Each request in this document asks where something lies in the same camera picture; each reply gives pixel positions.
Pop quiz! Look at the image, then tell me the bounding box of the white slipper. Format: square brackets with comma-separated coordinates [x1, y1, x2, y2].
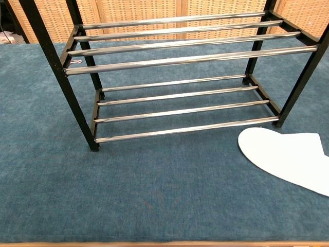
[237, 127, 329, 198]

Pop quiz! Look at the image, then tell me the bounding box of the blue carpet table cloth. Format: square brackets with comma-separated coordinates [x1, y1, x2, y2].
[0, 38, 329, 244]

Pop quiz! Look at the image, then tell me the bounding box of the woven rattan folding screen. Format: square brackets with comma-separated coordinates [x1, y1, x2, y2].
[7, 0, 329, 44]

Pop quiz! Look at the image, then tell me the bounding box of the black stand leg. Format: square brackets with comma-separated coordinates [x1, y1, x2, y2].
[3, 0, 31, 44]

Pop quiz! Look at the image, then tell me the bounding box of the black metal shoe rack frame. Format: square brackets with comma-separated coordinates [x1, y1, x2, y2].
[18, 0, 329, 152]

